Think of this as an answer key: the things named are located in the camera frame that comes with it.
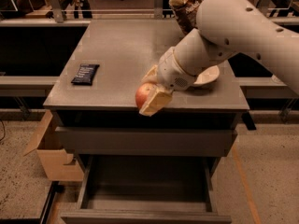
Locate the clear sanitizer pump bottle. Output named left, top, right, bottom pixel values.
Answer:
left=271, top=75, right=284, bottom=85

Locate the metal railing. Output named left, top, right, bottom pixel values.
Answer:
left=0, top=0, right=299, bottom=27

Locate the red apple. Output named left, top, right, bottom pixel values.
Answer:
left=135, top=82, right=155, bottom=108

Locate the brown chip bag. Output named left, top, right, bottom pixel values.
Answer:
left=168, top=0, right=202, bottom=35

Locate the white bowl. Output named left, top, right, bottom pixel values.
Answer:
left=193, top=65, right=220, bottom=87

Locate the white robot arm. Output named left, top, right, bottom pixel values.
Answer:
left=137, top=0, right=299, bottom=117

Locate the closed top drawer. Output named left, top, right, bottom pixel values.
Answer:
left=55, top=127, right=237, bottom=157

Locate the dark blue snack bar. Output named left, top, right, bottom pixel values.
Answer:
left=71, top=63, right=100, bottom=86

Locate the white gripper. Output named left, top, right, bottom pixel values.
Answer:
left=138, top=47, right=196, bottom=117

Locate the grey drawer cabinet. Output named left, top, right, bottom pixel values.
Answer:
left=42, top=18, right=250, bottom=185

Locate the cardboard box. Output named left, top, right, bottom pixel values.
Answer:
left=23, top=110, right=84, bottom=182

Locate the open middle drawer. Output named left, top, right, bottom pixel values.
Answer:
left=61, top=156, right=232, bottom=224

